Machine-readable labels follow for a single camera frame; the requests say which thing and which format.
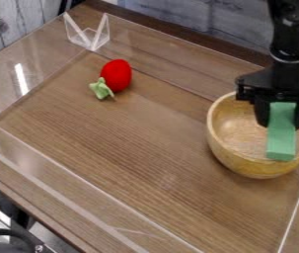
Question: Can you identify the light wooden bowl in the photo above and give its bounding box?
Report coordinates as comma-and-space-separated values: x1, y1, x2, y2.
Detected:
206, 92, 299, 179

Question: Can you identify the green rectangular block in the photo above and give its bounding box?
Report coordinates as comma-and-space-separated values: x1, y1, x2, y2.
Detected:
266, 102, 297, 161

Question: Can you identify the red plush strawberry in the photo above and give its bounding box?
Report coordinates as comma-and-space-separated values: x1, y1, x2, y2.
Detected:
88, 59, 132, 100

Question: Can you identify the clear acrylic enclosure wall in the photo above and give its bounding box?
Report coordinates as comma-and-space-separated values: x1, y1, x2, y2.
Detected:
0, 17, 299, 253

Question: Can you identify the black cable lower left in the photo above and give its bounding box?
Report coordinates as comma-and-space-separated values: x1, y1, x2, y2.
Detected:
0, 226, 48, 253

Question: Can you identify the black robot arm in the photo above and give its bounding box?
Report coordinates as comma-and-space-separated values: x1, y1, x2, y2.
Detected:
237, 0, 299, 129

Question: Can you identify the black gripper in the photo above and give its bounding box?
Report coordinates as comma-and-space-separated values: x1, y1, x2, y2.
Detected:
237, 61, 299, 129

